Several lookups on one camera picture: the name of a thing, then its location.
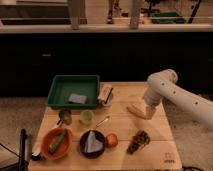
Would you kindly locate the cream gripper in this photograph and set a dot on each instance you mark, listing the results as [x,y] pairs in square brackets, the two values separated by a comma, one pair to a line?
[148,110]

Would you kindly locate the yellow banana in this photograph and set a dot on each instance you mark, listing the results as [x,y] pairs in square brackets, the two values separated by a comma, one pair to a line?
[137,110]

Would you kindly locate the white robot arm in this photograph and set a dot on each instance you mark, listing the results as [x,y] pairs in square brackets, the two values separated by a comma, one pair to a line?
[163,85]

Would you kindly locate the dark grape bunch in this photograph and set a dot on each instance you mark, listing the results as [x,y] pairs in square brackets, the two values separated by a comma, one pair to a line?
[139,140]

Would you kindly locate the metal spoon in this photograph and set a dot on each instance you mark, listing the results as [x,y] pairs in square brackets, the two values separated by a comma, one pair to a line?
[101,122]

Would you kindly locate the wooden brush block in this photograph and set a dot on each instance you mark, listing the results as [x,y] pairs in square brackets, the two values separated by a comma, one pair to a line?
[106,95]

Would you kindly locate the orange fruit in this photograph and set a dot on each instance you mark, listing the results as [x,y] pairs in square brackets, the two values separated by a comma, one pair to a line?
[111,140]

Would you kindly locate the light green cup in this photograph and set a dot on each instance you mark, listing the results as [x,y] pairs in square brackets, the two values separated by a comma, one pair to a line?
[86,117]

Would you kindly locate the green plastic tray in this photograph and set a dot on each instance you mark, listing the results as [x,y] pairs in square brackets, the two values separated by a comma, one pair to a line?
[65,85]

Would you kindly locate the grey folded cloth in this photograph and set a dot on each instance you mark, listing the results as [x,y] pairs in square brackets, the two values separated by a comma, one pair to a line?
[93,142]

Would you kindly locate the black bowl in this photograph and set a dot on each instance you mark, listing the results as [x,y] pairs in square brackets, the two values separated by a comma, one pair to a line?
[94,154]

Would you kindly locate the grey sponge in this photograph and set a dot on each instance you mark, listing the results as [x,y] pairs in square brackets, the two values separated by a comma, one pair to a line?
[77,98]

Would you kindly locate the metal measuring cup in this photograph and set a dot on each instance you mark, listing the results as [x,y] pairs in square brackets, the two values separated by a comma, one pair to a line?
[64,117]

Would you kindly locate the orange bowl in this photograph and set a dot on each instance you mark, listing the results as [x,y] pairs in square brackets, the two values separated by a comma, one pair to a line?
[63,148]

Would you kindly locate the green cucumber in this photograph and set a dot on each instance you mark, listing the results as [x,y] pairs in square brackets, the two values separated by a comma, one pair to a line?
[53,147]

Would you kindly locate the black pole stand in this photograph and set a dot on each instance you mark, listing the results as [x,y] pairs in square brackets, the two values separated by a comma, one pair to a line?
[23,137]

